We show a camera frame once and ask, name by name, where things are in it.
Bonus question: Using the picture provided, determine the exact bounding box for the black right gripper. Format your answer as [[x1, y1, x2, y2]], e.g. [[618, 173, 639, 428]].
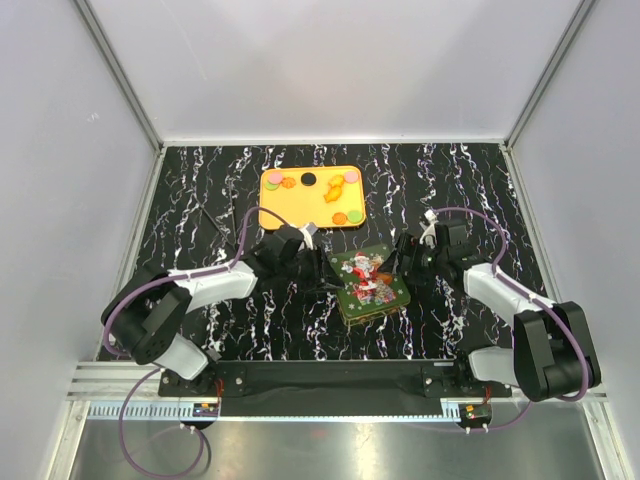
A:
[[376, 233, 448, 289]]

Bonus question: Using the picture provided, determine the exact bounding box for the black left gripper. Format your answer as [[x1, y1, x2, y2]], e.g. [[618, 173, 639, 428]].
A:
[[278, 245, 345, 295]]

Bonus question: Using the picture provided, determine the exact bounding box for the gold tin lid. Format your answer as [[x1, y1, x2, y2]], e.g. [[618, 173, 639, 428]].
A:
[[329, 244, 411, 327]]

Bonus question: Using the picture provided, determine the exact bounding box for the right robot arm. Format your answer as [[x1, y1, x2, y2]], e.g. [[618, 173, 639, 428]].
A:
[[380, 221, 602, 402]]

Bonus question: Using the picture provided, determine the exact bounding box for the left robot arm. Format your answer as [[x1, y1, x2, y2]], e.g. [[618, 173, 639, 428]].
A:
[[101, 225, 344, 396]]

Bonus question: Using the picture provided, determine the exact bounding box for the orange swirl cookie right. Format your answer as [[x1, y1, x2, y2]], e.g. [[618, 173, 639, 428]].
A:
[[332, 212, 347, 225]]

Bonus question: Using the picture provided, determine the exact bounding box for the orange swirl cookie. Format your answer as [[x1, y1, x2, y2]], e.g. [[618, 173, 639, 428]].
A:
[[281, 177, 296, 189], [332, 212, 347, 225]]

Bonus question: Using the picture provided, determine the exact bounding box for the green round cookie right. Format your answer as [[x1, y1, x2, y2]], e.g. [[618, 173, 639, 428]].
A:
[[347, 210, 363, 224]]

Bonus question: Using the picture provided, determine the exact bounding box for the yellow plastic tray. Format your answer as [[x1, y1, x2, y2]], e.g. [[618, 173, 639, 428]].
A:
[[259, 165, 367, 230]]

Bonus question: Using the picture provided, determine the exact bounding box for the lower fish shaped cookie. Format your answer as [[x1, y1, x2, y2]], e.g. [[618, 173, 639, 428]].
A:
[[323, 184, 343, 203]]

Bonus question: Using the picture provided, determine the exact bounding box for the fish shaped cookie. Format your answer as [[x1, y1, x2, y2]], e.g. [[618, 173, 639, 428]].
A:
[[329, 175, 345, 187], [323, 184, 343, 203]]

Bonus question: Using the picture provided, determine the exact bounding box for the pink round cookie right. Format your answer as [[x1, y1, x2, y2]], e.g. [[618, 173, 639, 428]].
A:
[[344, 171, 359, 183]]

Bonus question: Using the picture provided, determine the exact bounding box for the pink round cookie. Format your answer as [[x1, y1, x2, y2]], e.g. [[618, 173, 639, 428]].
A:
[[344, 171, 359, 183], [268, 171, 283, 184]]

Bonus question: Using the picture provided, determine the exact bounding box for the upper fish shaped cookie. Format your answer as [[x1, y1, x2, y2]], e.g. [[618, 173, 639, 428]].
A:
[[329, 175, 345, 187]]

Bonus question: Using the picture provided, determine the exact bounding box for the black sandwich cookie on tray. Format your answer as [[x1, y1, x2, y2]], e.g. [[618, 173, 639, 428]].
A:
[[301, 172, 317, 186]]

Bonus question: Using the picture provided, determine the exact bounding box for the orange swirl cookie left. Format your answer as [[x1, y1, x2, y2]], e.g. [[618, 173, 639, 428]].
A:
[[281, 177, 296, 189]]

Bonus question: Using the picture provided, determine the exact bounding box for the pink round cookie left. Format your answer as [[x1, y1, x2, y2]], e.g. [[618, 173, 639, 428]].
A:
[[268, 171, 283, 184]]

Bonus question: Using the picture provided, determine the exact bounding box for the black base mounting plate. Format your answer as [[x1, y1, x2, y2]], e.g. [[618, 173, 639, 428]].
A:
[[158, 359, 512, 399]]

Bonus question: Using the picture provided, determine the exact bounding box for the right electronics board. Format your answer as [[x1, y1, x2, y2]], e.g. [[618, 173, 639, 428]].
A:
[[462, 403, 492, 423]]

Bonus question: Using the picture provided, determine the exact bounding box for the electronics board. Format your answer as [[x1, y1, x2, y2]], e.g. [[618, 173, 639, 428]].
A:
[[462, 403, 492, 423], [192, 402, 220, 418]]

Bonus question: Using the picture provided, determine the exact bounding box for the left electronics board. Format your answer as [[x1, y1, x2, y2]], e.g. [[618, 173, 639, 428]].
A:
[[192, 402, 220, 418]]

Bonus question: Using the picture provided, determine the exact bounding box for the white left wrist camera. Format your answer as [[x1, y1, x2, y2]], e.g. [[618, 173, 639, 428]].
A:
[[294, 222, 318, 250]]

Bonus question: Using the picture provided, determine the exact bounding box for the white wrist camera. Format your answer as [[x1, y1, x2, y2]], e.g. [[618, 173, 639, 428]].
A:
[[419, 209, 438, 248], [294, 222, 318, 250]]

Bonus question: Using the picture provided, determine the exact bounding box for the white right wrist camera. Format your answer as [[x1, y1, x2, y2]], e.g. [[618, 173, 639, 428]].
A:
[[419, 209, 438, 248]]

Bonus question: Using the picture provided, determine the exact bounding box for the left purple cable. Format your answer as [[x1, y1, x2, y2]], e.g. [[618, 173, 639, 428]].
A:
[[102, 205, 296, 476]]

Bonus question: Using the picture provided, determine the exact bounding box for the aluminium frame rail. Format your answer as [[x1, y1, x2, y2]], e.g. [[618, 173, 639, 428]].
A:
[[87, 399, 473, 423]]

